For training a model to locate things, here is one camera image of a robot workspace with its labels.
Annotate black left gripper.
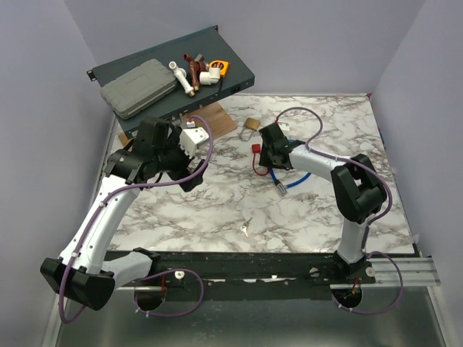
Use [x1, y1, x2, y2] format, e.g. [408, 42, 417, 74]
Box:
[155, 130, 208, 192]

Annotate red cable seal lock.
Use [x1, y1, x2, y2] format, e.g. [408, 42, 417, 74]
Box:
[250, 143, 271, 176]

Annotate brass padlock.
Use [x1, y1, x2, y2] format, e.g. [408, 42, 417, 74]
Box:
[239, 117, 260, 142]

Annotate white pvc elbow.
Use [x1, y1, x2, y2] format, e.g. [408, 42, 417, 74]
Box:
[199, 67, 221, 85]

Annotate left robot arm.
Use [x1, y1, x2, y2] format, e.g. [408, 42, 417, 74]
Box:
[40, 118, 213, 311]

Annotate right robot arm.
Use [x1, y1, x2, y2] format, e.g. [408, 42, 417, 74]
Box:
[259, 123, 391, 283]

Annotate wooden board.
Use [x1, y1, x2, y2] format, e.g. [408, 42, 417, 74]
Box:
[119, 102, 238, 150]

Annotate silver keys on table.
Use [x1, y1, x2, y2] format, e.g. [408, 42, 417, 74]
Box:
[240, 218, 252, 237]

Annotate yellow tape measure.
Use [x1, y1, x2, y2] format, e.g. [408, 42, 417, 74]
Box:
[209, 59, 230, 78]

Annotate grey plastic tool case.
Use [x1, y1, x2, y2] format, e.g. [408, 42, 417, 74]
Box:
[101, 59, 177, 120]

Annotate white pvc pipe fitting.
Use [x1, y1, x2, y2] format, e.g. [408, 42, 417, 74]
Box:
[169, 61, 195, 97]

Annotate brown pipe valve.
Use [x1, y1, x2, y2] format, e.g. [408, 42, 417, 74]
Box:
[184, 53, 207, 91]

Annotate dark teal rack shelf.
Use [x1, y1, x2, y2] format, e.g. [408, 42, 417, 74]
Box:
[88, 27, 255, 138]

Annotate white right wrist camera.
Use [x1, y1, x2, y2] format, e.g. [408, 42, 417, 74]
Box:
[279, 123, 290, 132]

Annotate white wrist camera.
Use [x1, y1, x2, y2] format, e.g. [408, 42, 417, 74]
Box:
[179, 120, 209, 158]
[279, 123, 290, 132]

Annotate blue cable lock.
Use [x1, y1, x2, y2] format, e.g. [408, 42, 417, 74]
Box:
[269, 168, 311, 196]

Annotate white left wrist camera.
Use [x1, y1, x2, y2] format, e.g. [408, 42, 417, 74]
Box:
[179, 120, 209, 158]

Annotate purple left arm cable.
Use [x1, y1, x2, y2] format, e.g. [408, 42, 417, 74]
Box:
[58, 115, 215, 324]

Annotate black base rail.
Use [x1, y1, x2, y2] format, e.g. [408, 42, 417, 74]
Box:
[104, 251, 377, 301]

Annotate aluminium extrusion rail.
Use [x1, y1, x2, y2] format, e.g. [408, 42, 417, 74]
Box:
[323, 257, 441, 289]

